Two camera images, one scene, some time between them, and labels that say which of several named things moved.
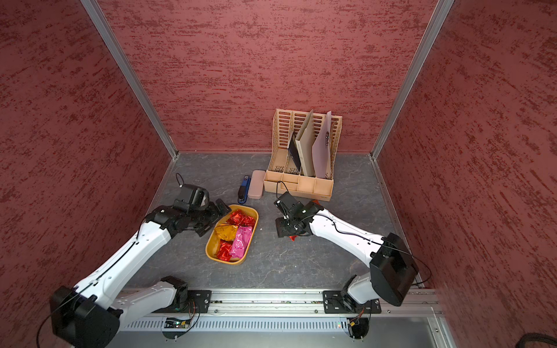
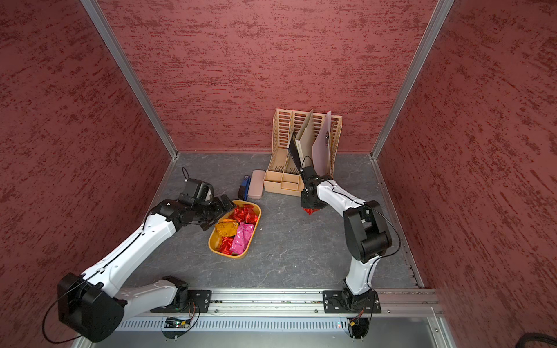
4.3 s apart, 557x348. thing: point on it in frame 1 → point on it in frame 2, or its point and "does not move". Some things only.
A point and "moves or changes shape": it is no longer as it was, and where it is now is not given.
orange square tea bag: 225,232 moves or changes shape
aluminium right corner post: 441,11 does not move
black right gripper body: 286,227 → 311,201
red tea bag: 224,249 moves or changes shape
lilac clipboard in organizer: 321,149 does not move
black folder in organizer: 294,152 does not move
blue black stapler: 242,191 does not move
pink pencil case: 257,184 does not move
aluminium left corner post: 114,49 does not move
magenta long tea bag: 241,241 does not move
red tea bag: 240,218 moves or changes shape
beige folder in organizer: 305,145 does not move
